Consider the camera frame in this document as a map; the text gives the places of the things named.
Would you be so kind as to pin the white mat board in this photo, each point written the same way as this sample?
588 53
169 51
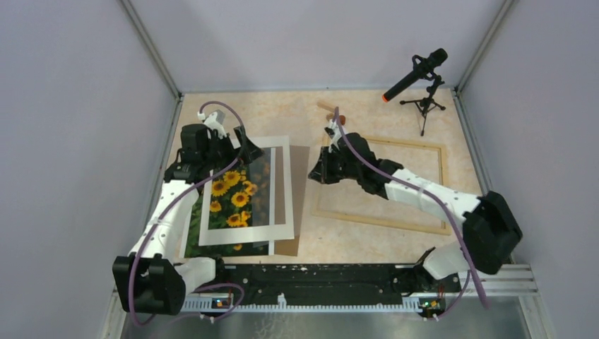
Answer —
282 226

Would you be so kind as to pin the flat wooden block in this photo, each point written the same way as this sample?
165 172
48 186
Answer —
326 106

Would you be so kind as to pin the black microphone tripod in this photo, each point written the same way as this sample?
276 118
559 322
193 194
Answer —
427 104

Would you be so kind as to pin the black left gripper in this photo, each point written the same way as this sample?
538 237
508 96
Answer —
246 154

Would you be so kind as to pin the brown cardboard backing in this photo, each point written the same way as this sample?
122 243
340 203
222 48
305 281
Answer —
299 160

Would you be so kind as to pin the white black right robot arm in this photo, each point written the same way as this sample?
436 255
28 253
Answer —
486 229

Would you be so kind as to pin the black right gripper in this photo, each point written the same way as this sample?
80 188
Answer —
321 171

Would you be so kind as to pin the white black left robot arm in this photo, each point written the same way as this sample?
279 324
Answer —
148 281

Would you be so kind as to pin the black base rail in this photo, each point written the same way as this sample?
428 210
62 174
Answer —
331 285

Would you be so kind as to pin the light wooden picture frame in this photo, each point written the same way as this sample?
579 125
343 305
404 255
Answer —
347 201

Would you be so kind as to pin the black microphone orange tip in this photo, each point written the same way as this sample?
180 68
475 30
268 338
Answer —
423 69

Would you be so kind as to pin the sunflower photo print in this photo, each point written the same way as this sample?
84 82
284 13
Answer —
240 199

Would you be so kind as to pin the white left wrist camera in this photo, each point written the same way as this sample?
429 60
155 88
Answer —
214 121

